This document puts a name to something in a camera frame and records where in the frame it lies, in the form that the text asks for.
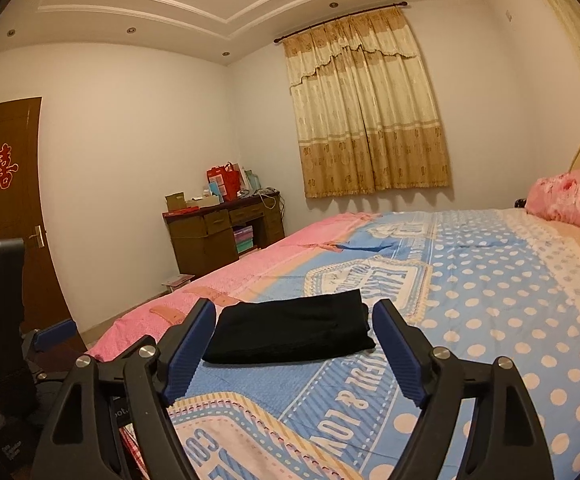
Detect red door decoration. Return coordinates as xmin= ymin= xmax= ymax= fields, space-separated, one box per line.
xmin=0 ymin=145 xmax=19 ymax=193

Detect dark curtain rod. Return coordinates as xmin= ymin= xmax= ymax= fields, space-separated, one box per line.
xmin=273 ymin=2 xmax=410 ymax=44

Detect black pants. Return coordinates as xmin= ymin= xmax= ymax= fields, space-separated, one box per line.
xmin=201 ymin=289 xmax=377 ymax=366

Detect flat red box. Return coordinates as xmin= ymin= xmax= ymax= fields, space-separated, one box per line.
xmin=163 ymin=197 xmax=221 ymax=218

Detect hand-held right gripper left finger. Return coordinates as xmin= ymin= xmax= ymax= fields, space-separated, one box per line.
xmin=30 ymin=297 xmax=218 ymax=480

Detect brown wooden door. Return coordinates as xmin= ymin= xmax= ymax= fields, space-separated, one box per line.
xmin=0 ymin=96 xmax=88 ymax=356

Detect small low stool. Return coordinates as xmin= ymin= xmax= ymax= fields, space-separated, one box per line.
xmin=162 ymin=272 xmax=196 ymax=292

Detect pink floral pillow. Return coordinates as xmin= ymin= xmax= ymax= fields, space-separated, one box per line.
xmin=524 ymin=167 xmax=580 ymax=232

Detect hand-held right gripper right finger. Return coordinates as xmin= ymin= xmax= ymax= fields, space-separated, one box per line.
xmin=371 ymin=298 xmax=556 ymax=480

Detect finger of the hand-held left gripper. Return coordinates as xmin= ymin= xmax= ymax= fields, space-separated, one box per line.
xmin=20 ymin=319 xmax=77 ymax=361

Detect white cables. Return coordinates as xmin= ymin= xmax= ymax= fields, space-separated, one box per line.
xmin=255 ymin=187 xmax=287 ymax=213

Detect brown wooden desk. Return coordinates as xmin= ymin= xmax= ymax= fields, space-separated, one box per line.
xmin=162 ymin=191 xmax=286 ymax=281

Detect stack of pastel boxes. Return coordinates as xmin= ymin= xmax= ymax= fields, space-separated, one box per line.
xmin=232 ymin=225 xmax=255 ymax=258

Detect pink and blue printed bed sheet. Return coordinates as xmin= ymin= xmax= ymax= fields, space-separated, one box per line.
xmin=85 ymin=207 xmax=580 ymax=480

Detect red gift bag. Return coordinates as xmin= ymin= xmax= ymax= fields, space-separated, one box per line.
xmin=206 ymin=161 xmax=241 ymax=201

